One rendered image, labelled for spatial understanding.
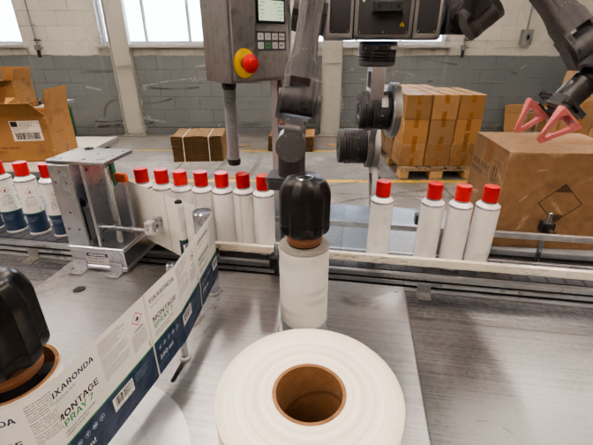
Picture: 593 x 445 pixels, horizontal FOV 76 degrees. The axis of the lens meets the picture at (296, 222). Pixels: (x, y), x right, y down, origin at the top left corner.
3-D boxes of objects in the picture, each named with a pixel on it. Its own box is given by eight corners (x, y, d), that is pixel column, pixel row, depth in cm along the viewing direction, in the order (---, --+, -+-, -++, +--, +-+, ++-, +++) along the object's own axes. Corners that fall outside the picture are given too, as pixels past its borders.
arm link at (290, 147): (322, 94, 76) (280, 86, 75) (326, 100, 65) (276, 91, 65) (311, 152, 81) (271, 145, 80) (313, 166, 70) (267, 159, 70)
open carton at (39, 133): (-27, 169, 194) (-55, 92, 178) (28, 145, 240) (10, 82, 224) (52, 167, 197) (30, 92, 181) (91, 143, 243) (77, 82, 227)
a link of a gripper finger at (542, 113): (517, 127, 87) (552, 94, 84) (502, 120, 93) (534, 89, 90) (535, 145, 89) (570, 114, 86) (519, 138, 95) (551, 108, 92)
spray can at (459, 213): (439, 270, 89) (454, 188, 80) (435, 259, 93) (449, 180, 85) (462, 272, 88) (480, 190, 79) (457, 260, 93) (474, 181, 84)
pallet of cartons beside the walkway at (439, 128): (472, 179, 418) (491, 94, 380) (397, 180, 416) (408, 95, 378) (434, 151, 527) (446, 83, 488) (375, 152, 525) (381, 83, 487)
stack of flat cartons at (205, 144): (172, 162, 480) (168, 137, 466) (181, 151, 528) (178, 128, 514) (224, 161, 484) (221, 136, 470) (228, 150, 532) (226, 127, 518)
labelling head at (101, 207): (73, 267, 90) (41, 162, 79) (106, 241, 101) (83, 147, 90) (127, 272, 88) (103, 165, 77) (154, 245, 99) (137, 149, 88)
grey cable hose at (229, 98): (226, 166, 98) (219, 79, 89) (230, 162, 101) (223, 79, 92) (238, 166, 98) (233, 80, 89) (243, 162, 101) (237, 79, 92)
